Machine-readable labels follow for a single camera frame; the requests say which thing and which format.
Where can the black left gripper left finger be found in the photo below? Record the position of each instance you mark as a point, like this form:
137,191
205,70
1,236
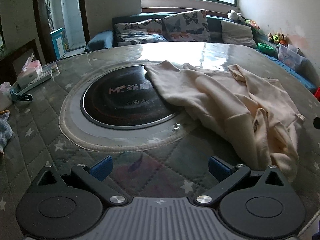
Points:
90,178

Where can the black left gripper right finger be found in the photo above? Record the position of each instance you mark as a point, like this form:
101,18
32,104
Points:
228,177

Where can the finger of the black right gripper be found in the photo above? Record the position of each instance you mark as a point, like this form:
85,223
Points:
316,122

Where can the cream sweatshirt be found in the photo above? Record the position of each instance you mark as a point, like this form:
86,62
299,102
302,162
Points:
255,115

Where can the red plastic stool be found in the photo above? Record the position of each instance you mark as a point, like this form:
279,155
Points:
317,94

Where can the clear plastic storage box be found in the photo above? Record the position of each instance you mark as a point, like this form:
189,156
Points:
290,58

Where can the black round induction cooktop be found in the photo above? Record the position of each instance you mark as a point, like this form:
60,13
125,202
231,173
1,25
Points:
125,99

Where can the colourful plush toys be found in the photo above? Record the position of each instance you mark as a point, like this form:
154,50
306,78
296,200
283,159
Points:
278,38

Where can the green plastic bowl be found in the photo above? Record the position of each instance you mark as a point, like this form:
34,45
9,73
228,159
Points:
266,49

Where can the blue grey knitted cloth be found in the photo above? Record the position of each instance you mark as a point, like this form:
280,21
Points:
5,130

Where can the long flat white box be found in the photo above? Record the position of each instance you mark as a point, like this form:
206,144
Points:
39,80

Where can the white plastic bag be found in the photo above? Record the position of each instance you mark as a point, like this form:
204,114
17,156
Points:
5,96

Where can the grey plain cushion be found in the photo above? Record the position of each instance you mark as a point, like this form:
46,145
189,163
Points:
234,33

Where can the white tissue box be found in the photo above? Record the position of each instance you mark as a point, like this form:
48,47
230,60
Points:
30,71

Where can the panda plush toy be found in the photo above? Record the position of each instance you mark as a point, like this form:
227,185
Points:
235,16

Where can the blue sectional sofa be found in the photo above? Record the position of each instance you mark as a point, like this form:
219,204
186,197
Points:
107,39

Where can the blue white small cabinet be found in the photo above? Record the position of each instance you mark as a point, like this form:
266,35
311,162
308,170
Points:
58,43

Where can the butterfly pillow upright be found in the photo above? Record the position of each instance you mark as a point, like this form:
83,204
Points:
188,26

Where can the butterfly pillow lying flat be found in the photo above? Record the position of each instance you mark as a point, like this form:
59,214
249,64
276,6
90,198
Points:
147,31

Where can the dark wooden door frame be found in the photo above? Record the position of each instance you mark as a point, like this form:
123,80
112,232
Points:
40,14

